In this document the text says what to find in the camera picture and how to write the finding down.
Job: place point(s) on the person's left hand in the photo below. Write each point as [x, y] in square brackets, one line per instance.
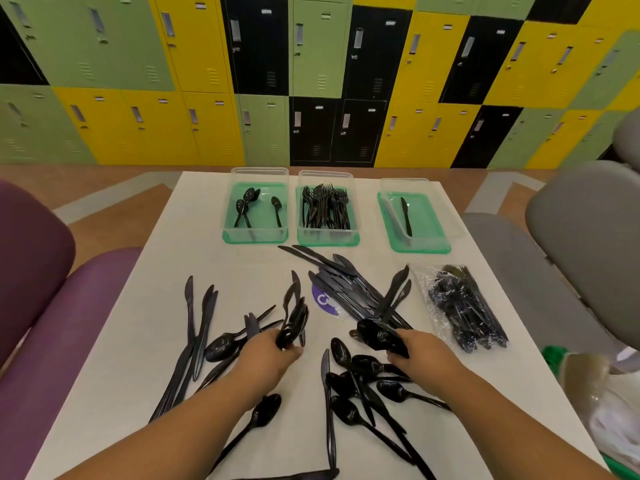
[262, 362]

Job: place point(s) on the person's left thumb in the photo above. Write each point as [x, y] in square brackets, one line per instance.
[292, 353]

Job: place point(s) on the person's right hand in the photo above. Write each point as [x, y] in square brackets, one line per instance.
[430, 359]

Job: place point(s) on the purple upholstered chair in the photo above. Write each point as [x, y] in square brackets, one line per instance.
[55, 314]

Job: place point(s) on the black plastic knife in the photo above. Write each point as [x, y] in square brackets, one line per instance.
[189, 309]
[328, 409]
[197, 354]
[405, 214]
[251, 325]
[175, 379]
[204, 324]
[400, 439]

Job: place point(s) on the person's right thumb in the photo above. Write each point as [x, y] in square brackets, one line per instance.
[398, 365]

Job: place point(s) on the clear bag of black cutlery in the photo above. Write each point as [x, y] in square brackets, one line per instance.
[462, 309]

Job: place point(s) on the green container lid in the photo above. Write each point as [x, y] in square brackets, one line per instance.
[425, 242]
[327, 239]
[260, 234]

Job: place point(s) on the wall of coloured lockers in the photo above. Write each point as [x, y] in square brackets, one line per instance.
[320, 79]

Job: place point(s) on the clear plastic container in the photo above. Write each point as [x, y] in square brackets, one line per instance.
[430, 194]
[327, 178]
[256, 177]

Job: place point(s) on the grey upholstered chair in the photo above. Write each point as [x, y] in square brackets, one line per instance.
[629, 137]
[575, 254]

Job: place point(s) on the green and white plastic bag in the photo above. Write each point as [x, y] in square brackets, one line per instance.
[600, 409]

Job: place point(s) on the pile of black plastic knives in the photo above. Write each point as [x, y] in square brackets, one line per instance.
[345, 284]

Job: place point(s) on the purple round sticker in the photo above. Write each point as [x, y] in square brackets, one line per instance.
[324, 299]

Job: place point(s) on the heap of black plastic forks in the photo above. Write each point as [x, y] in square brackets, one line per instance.
[326, 207]

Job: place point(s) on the bunch of black plastic spoons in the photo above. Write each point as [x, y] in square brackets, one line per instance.
[294, 318]
[377, 334]

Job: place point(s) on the person's right forearm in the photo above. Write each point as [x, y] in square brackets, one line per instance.
[510, 434]

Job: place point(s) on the person's left forearm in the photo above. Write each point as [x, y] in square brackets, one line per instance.
[165, 434]

